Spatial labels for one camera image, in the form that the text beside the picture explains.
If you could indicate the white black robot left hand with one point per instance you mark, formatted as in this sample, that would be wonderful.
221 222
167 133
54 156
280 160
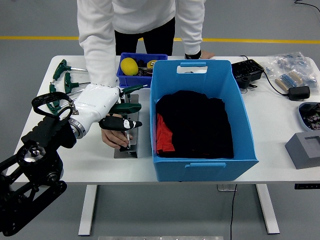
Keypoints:
97 102

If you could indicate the person's right hand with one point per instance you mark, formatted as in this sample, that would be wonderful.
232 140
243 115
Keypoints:
112 138

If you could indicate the person's left hand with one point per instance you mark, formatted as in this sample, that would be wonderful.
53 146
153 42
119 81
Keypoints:
207 55

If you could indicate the grey metal tool stand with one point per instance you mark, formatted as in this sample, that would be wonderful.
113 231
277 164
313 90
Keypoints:
133 105

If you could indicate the person's left forearm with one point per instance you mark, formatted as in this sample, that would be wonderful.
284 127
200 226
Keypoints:
192 37

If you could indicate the person's right forearm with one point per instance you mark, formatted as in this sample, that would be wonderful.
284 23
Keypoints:
100 65

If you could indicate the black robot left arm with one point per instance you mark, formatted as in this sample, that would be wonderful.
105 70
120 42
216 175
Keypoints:
35 160

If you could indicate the black charger box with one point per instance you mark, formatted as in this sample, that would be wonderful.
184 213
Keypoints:
246 70

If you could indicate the light blue plastic box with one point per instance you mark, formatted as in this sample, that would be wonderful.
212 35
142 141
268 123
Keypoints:
200 172

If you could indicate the dark blue plastic bin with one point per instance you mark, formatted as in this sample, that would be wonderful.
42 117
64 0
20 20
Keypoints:
132 80

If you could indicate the yellow floor tape line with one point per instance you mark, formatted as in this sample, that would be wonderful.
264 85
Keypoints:
250 40

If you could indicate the yellow lemon ball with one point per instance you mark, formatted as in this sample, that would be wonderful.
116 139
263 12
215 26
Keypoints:
129 66

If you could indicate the red cloth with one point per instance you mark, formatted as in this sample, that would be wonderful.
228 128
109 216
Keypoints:
163 140

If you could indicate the yellow tape measure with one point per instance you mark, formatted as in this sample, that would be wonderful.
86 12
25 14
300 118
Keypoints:
151 63

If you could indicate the black cloth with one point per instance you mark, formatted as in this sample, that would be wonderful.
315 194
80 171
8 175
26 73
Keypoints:
197 117

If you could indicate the white table leg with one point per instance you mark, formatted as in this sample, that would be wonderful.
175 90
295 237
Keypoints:
268 210
87 210

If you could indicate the person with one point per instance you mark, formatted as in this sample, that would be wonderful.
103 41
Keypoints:
140 15

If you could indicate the clear bag of resistors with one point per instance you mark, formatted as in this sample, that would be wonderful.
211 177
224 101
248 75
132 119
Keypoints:
287 61

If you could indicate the taped resistor strip bundle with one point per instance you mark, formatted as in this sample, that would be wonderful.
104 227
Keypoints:
290 80

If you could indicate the black power adapter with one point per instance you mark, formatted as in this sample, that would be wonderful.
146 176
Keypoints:
299 93

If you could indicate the grey tray of parts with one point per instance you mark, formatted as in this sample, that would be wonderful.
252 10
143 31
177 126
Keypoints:
301 117

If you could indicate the grey block holder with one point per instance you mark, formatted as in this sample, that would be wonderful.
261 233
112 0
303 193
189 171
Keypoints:
297 152

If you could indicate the black table control panel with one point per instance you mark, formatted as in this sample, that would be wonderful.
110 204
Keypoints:
306 186

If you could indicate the metal table bracket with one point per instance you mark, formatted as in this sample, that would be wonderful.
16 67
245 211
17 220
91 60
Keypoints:
225 188

